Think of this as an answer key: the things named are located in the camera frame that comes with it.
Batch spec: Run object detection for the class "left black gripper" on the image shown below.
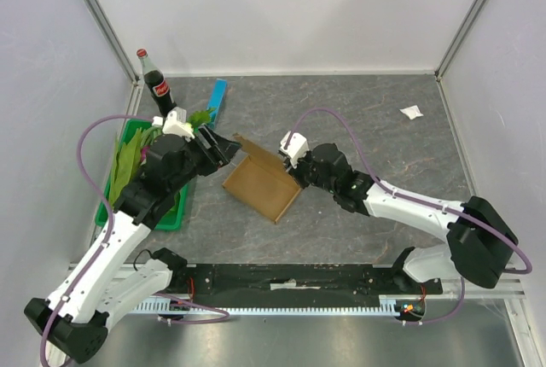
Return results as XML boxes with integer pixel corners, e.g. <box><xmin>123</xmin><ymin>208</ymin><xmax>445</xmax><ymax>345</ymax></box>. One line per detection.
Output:
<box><xmin>169</xmin><ymin>123</ymin><xmax>242</xmax><ymax>192</ymax></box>

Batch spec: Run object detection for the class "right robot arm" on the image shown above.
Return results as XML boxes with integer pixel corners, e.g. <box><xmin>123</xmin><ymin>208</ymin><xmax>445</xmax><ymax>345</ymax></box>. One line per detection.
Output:
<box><xmin>280</xmin><ymin>135</ymin><xmax>519</xmax><ymax>294</ymax></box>

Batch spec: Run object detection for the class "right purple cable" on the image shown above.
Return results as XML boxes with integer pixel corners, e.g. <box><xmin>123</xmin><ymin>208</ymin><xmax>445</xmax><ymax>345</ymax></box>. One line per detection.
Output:
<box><xmin>284</xmin><ymin>107</ymin><xmax>534</xmax><ymax>325</ymax></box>

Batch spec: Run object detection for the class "brown cardboard box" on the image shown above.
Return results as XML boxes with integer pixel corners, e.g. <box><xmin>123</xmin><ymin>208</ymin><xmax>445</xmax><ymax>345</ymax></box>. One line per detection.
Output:
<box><xmin>223</xmin><ymin>133</ymin><xmax>301</xmax><ymax>224</ymax></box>

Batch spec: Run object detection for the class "purple cable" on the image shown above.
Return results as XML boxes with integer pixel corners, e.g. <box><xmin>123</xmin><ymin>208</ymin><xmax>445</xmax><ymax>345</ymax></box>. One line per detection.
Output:
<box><xmin>39</xmin><ymin>114</ymin><xmax>231</xmax><ymax>366</ymax></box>
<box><xmin>284</xmin><ymin>107</ymin><xmax>534</xmax><ymax>325</ymax></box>

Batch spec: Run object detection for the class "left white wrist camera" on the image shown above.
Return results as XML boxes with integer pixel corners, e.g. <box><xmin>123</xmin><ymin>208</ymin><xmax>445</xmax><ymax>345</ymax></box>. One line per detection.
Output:
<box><xmin>152</xmin><ymin>107</ymin><xmax>195</xmax><ymax>139</ymax></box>

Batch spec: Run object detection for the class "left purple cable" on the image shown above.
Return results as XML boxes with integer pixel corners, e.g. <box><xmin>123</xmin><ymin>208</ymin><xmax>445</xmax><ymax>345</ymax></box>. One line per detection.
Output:
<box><xmin>39</xmin><ymin>114</ymin><xmax>231</xmax><ymax>366</ymax></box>

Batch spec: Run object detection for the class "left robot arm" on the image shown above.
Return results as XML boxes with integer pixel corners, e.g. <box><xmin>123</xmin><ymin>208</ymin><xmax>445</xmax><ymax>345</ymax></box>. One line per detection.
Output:
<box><xmin>24</xmin><ymin>125</ymin><xmax>241</xmax><ymax>364</ymax></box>

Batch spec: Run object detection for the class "blue slotted cable duct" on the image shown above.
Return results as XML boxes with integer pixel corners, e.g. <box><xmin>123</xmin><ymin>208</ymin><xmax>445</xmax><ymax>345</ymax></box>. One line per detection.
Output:
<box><xmin>130</xmin><ymin>296</ymin><xmax>400</xmax><ymax>317</ymax></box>

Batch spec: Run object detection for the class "green long beans bundle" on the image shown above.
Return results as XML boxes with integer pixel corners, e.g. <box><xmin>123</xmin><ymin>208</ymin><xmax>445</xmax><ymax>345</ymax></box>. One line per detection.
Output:
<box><xmin>140</xmin><ymin>126</ymin><xmax>162</xmax><ymax>149</ymax></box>

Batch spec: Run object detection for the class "purple eggplant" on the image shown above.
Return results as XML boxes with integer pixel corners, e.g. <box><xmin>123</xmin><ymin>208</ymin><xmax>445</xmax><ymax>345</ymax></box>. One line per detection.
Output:
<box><xmin>141</xmin><ymin>147</ymin><xmax>149</xmax><ymax>161</ymax></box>

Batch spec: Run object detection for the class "blue rectangular block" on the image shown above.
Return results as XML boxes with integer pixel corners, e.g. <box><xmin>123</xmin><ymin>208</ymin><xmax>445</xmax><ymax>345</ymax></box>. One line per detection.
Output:
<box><xmin>206</xmin><ymin>79</ymin><xmax>228</xmax><ymax>129</ymax></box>

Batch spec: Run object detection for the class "green leafy vegetable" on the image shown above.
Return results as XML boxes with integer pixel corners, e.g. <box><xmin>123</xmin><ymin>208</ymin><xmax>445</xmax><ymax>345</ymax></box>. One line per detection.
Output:
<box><xmin>107</xmin><ymin>128</ymin><xmax>143</xmax><ymax>207</ymax></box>

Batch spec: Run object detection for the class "green plastic tray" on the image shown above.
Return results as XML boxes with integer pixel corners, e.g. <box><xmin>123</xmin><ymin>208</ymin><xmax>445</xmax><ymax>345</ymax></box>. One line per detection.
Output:
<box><xmin>104</xmin><ymin>119</ymin><xmax>188</xmax><ymax>231</ymax></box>

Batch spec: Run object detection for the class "cola glass bottle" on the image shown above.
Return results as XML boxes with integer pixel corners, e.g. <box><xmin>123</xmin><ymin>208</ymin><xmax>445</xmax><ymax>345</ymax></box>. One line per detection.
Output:
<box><xmin>136</xmin><ymin>48</ymin><xmax>177</xmax><ymax>118</ymax></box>

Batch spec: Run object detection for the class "white radish with leaves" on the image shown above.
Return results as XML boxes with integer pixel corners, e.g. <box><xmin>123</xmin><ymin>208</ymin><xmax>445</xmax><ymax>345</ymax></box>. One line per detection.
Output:
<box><xmin>187</xmin><ymin>108</ymin><xmax>217</xmax><ymax>130</ymax></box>

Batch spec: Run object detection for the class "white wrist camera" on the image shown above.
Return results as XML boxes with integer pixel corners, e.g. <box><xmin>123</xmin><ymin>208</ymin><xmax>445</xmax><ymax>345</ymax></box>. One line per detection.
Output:
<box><xmin>152</xmin><ymin>107</ymin><xmax>195</xmax><ymax>139</ymax></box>
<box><xmin>279</xmin><ymin>131</ymin><xmax>309</xmax><ymax>168</ymax></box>

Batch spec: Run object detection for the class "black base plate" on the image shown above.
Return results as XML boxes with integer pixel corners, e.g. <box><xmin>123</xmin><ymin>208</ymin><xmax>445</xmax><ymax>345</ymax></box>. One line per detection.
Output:
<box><xmin>160</xmin><ymin>264</ymin><xmax>443</xmax><ymax>307</ymax></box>

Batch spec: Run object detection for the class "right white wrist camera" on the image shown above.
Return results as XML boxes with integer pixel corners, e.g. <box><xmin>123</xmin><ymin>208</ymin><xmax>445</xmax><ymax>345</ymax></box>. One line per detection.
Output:
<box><xmin>279</xmin><ymin>131</ymin><xmax>309</xmax><ymax>168</ymax></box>

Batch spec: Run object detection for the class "white paper scrap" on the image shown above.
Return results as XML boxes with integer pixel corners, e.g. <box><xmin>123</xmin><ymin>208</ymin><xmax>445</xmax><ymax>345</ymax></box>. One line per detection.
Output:
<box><xmin>400</xmin><ymin>105</ymin><xmax>424</xmax><ymax>120</ymax></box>

